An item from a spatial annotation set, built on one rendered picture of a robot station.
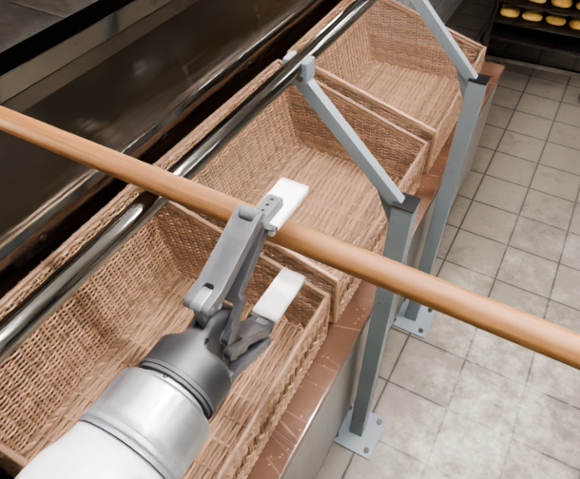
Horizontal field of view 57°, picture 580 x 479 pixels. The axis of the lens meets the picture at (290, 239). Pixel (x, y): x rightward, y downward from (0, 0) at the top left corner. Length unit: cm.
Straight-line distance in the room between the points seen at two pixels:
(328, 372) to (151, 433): 79
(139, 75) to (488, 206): 171
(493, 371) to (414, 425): 35
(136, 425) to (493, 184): 232
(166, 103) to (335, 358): 66
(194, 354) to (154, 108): 82
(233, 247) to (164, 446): 16
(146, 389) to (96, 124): 75
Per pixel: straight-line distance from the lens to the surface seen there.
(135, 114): 116
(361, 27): 206
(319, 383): 116
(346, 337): 122
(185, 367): 44
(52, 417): 121
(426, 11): 133
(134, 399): 43
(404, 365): 189
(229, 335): 47
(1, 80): 96
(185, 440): 43
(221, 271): 44
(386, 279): 53
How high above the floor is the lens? 160
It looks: 47 degrees down
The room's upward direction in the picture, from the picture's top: straight up
